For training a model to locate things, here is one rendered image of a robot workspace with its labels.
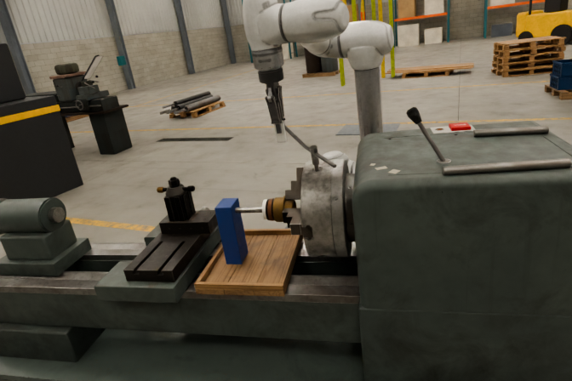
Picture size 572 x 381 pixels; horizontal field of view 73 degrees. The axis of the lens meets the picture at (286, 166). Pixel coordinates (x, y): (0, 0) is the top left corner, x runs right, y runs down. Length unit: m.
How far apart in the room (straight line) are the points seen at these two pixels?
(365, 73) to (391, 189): 0.71
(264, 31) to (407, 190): 0.56
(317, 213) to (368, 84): 0.68
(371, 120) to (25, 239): 1.45
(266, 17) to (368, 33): 0.57
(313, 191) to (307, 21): 0.47
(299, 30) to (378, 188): 0.46
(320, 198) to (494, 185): 0.45
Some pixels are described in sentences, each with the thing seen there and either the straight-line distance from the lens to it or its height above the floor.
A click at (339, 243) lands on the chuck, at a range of 1.16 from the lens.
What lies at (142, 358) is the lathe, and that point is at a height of 0.54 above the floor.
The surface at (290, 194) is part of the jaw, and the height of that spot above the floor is 1.13.
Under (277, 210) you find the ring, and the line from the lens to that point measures 1.27.
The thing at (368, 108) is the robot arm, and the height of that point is 1.30.
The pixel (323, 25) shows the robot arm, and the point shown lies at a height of 1.64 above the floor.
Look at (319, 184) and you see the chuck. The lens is 1.14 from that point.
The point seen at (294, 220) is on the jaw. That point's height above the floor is 1.10.
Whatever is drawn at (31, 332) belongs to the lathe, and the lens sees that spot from 1.90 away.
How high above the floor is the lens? 1.64
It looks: 19 degrees down
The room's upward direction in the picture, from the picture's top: 8 degrees counter-clockwise
